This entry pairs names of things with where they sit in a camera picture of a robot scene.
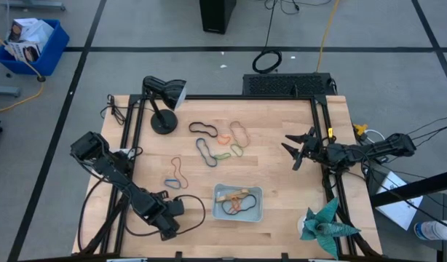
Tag white printed cardboard box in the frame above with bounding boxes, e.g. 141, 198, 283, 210
7, 17, 54, 47
5, 41, 41, 63

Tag black perforated metal case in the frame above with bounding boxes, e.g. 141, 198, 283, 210
242, 72, 337, 98

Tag grey metal stand foot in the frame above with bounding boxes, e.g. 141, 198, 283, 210
1, 1, 67, 12
0, 85, 21, 98

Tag white plant pot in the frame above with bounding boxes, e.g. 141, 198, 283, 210
297, 214, 309, 236

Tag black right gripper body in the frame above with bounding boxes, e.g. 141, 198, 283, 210
292, 127, 325, 171

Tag yellow plug connector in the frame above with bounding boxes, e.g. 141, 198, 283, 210
352, 123, 369, 138

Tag thin tan rubber band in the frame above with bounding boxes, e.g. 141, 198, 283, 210
229, 120, 251, 148

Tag light grey plastic bin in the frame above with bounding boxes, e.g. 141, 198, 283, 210
211, 183, 264, 223

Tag large black rubber band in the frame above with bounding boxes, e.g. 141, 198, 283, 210
221, 194, 258, 216

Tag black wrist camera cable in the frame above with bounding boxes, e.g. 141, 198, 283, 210
124, 194, 207, 237

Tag thin red-brown rubber band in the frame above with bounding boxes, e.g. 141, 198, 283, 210
171, 156, 189, 190

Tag black computer tower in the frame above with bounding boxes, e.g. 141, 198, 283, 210
199, 0, 237, 35

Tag red rubber band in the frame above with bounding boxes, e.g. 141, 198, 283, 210
226, 196, 246, 210

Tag black desk lamp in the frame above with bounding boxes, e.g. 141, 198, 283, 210
142, 75, 188, 135

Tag black metal beam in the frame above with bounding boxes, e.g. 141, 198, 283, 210
368, 169, 447, 208

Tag thin black cable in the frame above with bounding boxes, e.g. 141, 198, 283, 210
401, 112, 447, 141

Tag white plastic bottle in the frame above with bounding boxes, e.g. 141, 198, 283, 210
414, 220, 447, 242

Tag teal leafed artificial plant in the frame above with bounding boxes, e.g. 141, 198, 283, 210
299, 197, 362, 260

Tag white flat box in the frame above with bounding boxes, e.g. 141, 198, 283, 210
374, 170, 424, 231

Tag white cable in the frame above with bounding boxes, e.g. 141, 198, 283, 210
363, 129, 387, 146

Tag blue plastic crate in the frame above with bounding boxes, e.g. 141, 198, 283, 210
0, 18, 71, 76

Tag yellow cable with black plug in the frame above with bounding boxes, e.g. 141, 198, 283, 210
0, 31, 47, 116

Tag black cable bundle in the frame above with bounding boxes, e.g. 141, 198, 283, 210
99, 93, 130, 127

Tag black wavy rubber band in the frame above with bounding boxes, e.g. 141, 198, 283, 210
189, 122, 218, 138

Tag yellow extension cable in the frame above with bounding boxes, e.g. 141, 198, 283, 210
315, 0, 341, 73

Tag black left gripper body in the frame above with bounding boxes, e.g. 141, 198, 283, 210
139, 191, 186, 241

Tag black power cable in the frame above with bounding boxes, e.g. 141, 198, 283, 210
76, 170, 112, 253

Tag thin orange-red rubber band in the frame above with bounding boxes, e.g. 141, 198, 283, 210
229, 196, 245, 213

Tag coiled black cable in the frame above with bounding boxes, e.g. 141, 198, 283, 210
251, 0, 282, 74

